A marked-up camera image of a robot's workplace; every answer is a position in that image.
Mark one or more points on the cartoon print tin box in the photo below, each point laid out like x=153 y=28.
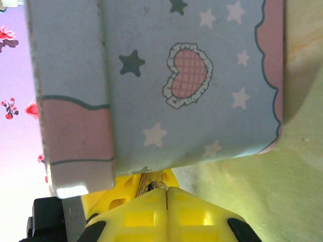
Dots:
x=164 y=88

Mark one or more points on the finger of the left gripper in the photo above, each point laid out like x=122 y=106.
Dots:
x=171 y=180
x=121 y=186

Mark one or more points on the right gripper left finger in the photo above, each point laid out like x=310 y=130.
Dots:
x=138 y=219

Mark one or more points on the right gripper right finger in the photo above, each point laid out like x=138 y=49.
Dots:
x=196 y=219

